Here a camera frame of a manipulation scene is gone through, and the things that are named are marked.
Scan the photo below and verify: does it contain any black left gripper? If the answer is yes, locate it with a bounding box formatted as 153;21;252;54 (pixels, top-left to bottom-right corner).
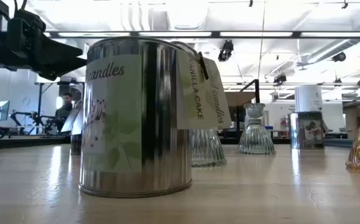
0;34;87;82

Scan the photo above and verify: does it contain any tin with green candles label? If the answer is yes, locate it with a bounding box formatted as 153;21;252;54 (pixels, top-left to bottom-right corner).
78;36;199;199

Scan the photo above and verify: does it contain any vanilla cake paper tag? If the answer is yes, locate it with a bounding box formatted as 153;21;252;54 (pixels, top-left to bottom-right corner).
175;49;220;130

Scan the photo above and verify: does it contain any candles paper tag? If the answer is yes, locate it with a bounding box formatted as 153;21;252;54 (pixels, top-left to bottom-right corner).
203;57;233;129

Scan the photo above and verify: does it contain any clear glass candlestick holder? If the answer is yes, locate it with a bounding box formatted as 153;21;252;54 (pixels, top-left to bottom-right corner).
238;102;276;156
191;129;228;168

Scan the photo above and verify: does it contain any tin with dark floral label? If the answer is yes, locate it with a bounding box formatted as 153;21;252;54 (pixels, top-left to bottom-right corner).
290;111;325;149

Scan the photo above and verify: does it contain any person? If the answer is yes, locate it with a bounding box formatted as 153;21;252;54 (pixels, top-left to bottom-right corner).
52;92;74;133

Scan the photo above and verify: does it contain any black overhead light bar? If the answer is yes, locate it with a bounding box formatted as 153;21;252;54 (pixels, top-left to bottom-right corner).
44;30;360;40

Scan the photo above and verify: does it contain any white round pillar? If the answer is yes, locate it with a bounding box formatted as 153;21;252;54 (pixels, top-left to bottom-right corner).
294;86;323;113

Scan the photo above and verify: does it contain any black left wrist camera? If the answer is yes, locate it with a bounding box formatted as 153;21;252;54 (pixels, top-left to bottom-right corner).
6;9;47;47

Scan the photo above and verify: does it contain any black overhead camera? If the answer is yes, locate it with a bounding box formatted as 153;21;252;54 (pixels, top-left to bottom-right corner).
218;39;234;62

